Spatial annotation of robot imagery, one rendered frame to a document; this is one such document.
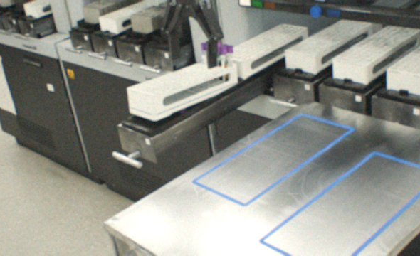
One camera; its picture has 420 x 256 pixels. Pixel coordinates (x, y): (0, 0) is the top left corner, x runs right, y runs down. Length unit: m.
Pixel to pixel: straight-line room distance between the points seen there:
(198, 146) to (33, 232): 0.97
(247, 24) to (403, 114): 0.57
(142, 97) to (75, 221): 1.32
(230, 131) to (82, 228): 0.98
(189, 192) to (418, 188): 0.42
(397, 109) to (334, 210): 0.47
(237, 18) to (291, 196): 0.82
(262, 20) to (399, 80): 0.54
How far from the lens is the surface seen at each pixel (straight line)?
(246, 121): 1.78
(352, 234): 0.99
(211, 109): 1.51
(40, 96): 2.83
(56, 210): 2.77
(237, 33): 1.80
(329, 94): 1.54
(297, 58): 1.61
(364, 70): 1.50
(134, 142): 1.45
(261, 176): 1.15
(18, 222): 2.78
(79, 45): 2.36
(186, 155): 2.09
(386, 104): 1.46
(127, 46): 2.09
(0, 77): 3.15
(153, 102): 1.39
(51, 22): 2.66
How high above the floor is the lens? 1.43
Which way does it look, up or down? 27 degrees down
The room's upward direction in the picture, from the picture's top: 9 degrees counter-clockwise
